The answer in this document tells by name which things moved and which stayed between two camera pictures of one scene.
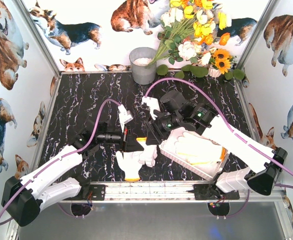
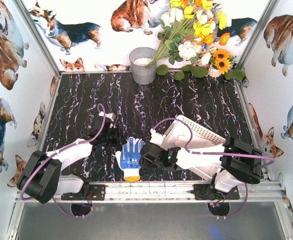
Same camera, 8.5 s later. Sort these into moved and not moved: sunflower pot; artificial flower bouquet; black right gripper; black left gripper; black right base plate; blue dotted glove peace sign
Moved: black left gripper; black right gripper
Not moved: black right base plate; blue dotted glove peace sign; artificial flower bouquet; sunflower pot
